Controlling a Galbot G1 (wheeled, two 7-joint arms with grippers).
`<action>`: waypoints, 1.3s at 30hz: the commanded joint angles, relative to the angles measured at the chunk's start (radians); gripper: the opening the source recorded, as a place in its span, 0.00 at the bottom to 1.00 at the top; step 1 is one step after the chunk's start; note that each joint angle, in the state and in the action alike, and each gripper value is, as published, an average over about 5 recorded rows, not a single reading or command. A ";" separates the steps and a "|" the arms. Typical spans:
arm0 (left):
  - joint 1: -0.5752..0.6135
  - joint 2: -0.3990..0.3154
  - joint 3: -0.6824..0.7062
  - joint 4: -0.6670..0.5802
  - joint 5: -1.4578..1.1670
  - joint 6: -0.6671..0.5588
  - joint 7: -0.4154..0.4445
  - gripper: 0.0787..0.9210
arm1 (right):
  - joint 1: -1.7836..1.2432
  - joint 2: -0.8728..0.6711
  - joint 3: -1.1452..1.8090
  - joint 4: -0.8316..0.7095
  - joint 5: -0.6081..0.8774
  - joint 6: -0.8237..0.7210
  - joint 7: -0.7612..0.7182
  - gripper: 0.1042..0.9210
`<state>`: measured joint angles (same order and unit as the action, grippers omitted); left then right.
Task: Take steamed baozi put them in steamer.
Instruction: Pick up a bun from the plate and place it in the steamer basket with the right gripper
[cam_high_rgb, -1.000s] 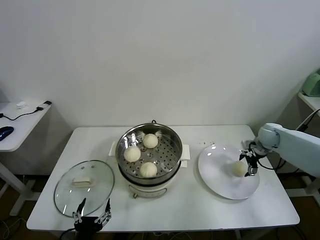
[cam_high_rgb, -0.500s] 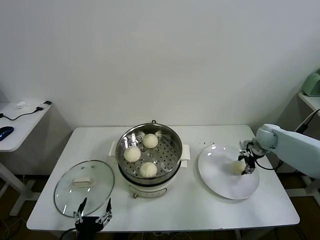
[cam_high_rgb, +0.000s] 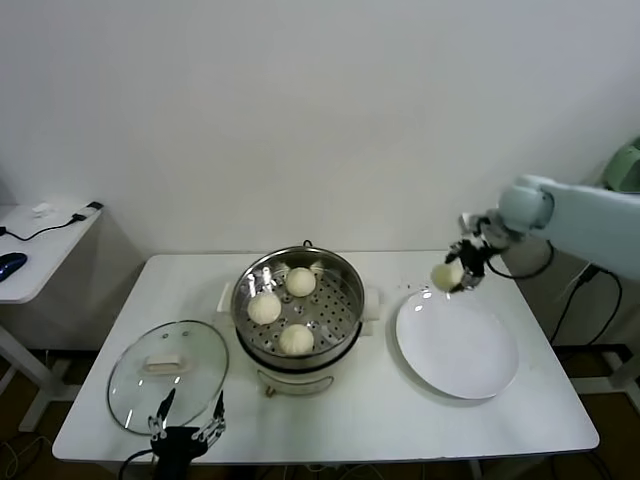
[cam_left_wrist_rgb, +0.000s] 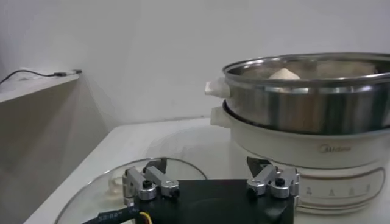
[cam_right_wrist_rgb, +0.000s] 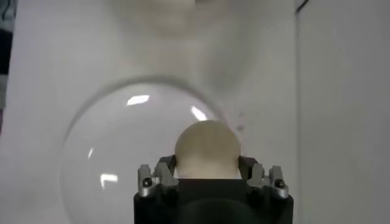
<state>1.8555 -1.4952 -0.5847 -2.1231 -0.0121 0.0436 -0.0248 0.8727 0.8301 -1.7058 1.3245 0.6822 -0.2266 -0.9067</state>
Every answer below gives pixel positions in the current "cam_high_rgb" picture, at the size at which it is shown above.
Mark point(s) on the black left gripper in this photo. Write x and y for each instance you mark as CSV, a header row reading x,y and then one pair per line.
x,y
177,445

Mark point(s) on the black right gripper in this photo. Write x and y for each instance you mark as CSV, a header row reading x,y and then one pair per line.
x,y
480,252

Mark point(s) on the white steamed baozi bun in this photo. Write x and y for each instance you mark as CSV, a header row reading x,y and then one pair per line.
x,y
296,340
301,281
445,276
264,308

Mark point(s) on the round glass pot lid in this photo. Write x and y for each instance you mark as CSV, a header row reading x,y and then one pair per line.
x,y
130,380

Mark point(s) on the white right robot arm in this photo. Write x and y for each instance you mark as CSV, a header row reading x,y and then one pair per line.
x,y
590,215

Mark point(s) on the stainless perforated steamer basket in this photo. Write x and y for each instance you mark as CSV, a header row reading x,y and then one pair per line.
x,y
330,305

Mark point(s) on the large white round plate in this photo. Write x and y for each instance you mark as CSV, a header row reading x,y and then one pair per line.
x,y
455,345

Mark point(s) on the white electric cooking pot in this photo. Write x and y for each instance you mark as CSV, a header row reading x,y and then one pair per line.
x,y
295,382

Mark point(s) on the pale green appliance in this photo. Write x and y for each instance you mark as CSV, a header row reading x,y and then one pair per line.
x,y
625,165

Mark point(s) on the white side table with legs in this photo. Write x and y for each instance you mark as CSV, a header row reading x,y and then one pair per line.
x,y
50,260

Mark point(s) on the small white black device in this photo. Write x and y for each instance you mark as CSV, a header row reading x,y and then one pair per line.
x,y
92,209

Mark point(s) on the blue computer mouse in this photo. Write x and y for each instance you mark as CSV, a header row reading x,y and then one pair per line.
x,y
12,265

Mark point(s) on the small white plastic object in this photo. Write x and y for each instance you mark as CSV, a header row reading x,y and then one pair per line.
x,y
42,209

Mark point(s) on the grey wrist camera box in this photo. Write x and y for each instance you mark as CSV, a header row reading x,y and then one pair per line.
x,y
471,220

